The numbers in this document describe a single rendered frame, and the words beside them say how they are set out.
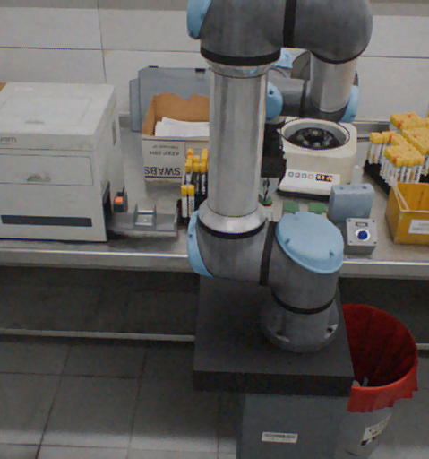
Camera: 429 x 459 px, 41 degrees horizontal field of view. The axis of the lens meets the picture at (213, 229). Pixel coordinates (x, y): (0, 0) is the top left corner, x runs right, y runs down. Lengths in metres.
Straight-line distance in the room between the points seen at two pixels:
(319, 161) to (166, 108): 0.54
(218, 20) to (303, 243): 0.38
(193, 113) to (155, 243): 0.57
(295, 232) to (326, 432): 0.46
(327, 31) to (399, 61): 1.14
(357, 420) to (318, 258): 0.98
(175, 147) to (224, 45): 0.82
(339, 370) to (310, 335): 0.08
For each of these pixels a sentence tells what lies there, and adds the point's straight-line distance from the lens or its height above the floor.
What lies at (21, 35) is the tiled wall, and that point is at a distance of 1.94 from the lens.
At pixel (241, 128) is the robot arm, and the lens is 0.86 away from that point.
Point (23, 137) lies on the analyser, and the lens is 1.32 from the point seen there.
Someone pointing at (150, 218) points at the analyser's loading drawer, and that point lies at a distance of 1.43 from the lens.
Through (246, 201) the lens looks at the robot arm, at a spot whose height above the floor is 1.23.
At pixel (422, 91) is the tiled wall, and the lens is 1.98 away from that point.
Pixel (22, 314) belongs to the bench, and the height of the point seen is 0.27.
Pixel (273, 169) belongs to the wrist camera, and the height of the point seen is 1.10.
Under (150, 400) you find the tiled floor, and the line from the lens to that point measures 2.19.
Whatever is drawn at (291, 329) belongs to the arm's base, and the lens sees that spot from 1.05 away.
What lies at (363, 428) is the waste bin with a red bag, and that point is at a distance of 1.90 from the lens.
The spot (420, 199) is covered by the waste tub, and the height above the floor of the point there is 0.93.
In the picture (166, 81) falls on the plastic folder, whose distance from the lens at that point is 1.88.
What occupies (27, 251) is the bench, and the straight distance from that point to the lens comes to 1.45.
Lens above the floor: 1.73
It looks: 36 degrees down
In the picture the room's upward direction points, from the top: 1 degrees clockwise
